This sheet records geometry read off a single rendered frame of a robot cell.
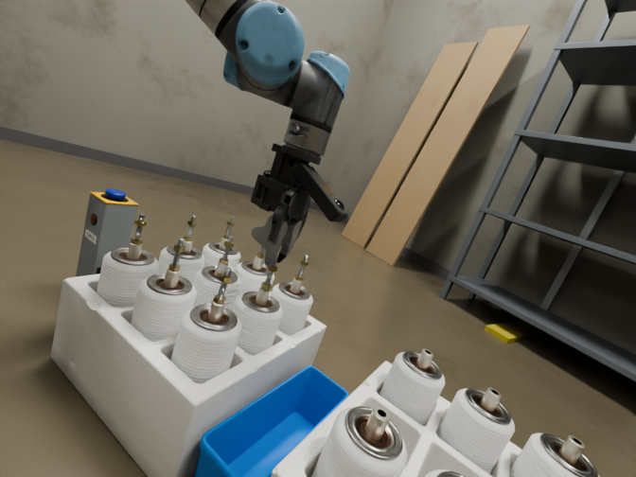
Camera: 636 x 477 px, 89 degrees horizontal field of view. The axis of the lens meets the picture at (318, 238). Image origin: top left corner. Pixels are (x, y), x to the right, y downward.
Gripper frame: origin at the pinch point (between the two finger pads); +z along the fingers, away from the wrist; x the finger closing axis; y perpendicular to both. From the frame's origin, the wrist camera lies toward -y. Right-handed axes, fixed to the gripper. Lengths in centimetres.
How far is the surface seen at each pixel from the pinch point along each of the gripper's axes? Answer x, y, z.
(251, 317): 4.5, -0.9, 10.6
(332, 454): 16.9, -24.3, 12.7
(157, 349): 16.7, 6.7, 16.7
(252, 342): 3.7, -2.2, 15.5
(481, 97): -211, -2, -98
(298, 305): -8.5, -3.7, 10.4
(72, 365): 17.4, 25.4, 31.5
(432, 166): -204, 10, -43
